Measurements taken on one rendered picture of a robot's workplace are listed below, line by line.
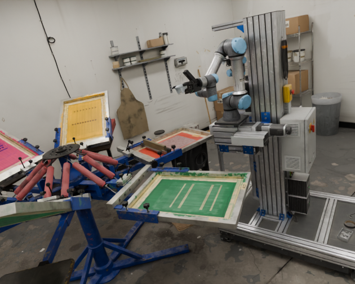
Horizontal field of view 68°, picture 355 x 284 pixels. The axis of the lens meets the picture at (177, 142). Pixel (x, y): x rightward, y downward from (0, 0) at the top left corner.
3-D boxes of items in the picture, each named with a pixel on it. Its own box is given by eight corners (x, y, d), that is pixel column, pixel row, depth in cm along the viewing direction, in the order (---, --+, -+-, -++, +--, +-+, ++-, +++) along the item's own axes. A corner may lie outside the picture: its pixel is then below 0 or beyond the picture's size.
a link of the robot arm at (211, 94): (211, 98, 206) (209, 84, 202) (220, 100, 197) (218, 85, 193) (203, 101, 203) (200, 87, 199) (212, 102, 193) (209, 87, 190)
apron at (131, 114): (148, 129, 496) (134, 73, 460) (150, 130, 490) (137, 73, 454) (123, 140, 469) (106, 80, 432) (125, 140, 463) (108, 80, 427)
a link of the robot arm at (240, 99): (240, 106, 223) (233, 37, 204) (253, 107, 210) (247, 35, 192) (229, 110, 218) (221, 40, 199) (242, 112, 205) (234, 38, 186)
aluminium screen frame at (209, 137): (182, 129, 327) (182, 125, 326) (216, 136, 282) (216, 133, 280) (127, 152, 287) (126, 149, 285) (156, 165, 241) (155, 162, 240)
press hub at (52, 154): (115, 249, 288) (75, 134, 241) (132, 269, 257) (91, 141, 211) (80, 271, 268) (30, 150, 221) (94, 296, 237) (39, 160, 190)
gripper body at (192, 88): (189, 93, 182) (203, 89, 187) (186, 81, 180) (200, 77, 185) (183, 94, 188) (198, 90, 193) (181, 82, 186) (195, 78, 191)
